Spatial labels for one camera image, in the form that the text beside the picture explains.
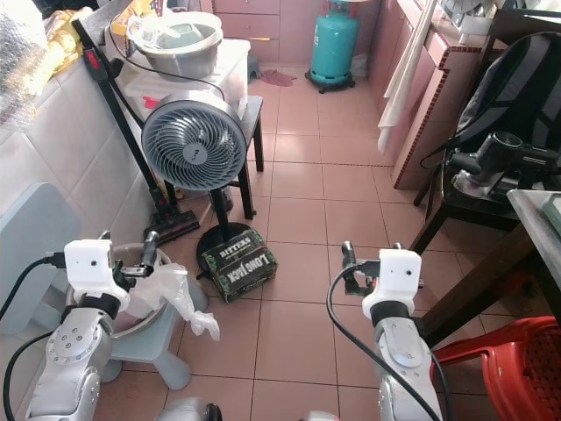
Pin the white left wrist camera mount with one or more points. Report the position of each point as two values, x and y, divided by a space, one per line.
92 267

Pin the robot right leg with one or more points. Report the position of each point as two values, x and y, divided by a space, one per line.
320 417

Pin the pink kitchen cabinet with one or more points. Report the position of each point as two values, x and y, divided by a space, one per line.
272 31

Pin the yellow plastic bag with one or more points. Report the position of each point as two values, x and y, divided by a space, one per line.
66 44

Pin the black backpack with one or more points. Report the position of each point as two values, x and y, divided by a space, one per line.
517 88

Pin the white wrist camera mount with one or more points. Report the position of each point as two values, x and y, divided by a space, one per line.
396 279
92 267

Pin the white plastic bag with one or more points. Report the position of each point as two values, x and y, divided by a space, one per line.
184 294

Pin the red floor rag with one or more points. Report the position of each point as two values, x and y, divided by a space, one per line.
278 77

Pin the white boxy appliance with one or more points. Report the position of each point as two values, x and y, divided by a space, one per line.
232 74

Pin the black handheld vacuum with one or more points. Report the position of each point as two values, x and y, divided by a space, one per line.
500 149

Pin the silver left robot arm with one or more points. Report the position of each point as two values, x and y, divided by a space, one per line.
66 368

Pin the grey blue plastic chair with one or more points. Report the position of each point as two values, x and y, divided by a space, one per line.
35 246

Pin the light blue plastic stool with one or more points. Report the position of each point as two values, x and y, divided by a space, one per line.
153 346

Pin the robot left leg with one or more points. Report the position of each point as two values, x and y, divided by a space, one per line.
184 412

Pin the white leaning board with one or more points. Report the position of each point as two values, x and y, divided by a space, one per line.
403 79

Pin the orange packet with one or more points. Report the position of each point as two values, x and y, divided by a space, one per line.
143 16

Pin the robot leg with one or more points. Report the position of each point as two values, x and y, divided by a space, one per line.
184 412
320 417

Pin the silver bubble wrap sheet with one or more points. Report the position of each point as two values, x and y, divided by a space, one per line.
22 61

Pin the red plastic stool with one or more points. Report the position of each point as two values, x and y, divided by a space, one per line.
517 368

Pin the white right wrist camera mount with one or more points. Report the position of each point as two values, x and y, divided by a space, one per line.
396 279

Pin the teal gas cylinder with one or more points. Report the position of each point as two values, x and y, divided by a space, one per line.
333 48

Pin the brown wooden table frame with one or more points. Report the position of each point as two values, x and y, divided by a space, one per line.
482 294

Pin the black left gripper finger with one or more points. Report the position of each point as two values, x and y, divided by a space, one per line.
103 236
151 249

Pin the grey round standing fan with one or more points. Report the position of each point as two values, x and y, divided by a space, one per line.
193 140

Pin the black stick vacuum cleaner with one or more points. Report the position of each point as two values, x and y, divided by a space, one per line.
92 61

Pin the black printed cardboard box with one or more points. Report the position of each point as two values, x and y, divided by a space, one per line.
238 267

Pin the pale green cutting board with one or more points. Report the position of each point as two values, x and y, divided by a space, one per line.
554 210

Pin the large metal basin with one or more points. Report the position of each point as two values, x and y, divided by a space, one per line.
184 61

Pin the wide metal bowl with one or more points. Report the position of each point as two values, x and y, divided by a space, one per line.
136 316

